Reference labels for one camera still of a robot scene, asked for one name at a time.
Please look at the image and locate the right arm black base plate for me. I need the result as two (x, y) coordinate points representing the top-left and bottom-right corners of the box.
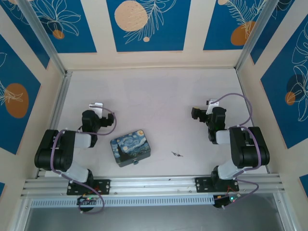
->
(194, 176), (240, 193)

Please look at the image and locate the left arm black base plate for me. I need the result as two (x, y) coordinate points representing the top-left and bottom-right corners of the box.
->
(66, 179), (112, 196)

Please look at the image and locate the aluminium table edge rail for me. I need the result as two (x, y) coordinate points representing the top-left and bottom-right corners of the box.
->
(235, 68), (271, 174)
(49, 70), (73, 132)

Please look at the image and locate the aluminium frame post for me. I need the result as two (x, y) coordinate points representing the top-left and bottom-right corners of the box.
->
(16, 0), (68, 76)
(235, 0), (283, 72)

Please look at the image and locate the grey metal sheet panel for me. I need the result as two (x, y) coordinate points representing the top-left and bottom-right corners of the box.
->
(24, 206), (286, 231)

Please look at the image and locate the aluminium mounting rail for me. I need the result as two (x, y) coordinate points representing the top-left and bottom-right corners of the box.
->
(20, 173), (286, 197)

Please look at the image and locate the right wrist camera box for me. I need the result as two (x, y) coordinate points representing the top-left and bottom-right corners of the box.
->
(206, 98), (220, 114)

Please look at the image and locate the white slotted cable duct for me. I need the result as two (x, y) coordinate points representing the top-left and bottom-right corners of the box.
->
(30, 195), (215, 208)

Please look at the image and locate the starry night painted tin box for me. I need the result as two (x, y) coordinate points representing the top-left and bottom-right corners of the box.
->
(110, 129), (153, 168)

